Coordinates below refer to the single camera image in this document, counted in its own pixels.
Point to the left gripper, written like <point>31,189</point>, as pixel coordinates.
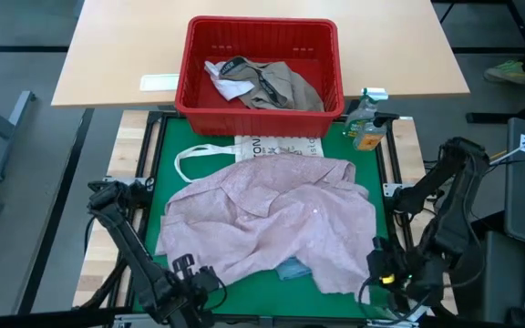
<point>185,296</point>

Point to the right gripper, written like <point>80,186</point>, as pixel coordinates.
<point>413,278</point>

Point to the light blue towel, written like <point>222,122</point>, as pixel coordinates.
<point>292,269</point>

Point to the pink garment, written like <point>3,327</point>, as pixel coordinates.
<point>267,214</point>

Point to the white garment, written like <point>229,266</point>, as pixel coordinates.
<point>230,86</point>

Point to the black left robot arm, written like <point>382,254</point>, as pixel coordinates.
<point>130,246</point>

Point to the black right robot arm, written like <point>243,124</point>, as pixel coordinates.
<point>458,205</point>

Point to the red plastic laundry bin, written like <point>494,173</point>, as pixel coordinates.
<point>262,124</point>

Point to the green table mat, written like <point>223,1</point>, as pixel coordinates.
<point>262,296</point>

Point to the pump bottle with orange label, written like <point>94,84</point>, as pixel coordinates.
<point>368,139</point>

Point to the spray bottle with green label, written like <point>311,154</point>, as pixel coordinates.
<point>358,119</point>

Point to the cream printed tote bag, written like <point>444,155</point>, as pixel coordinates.
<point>281,146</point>

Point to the tan garment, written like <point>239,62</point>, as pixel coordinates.
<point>290,86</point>

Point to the white paper label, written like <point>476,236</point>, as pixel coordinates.
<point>158,83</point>

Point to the grey metal table leg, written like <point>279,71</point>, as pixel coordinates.
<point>9,136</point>

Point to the person's green shoe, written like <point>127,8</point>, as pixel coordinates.
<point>507,72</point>

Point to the light wooden table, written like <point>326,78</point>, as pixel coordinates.
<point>121,45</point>

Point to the black aluminium table frame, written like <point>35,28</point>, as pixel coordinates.
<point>144,136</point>

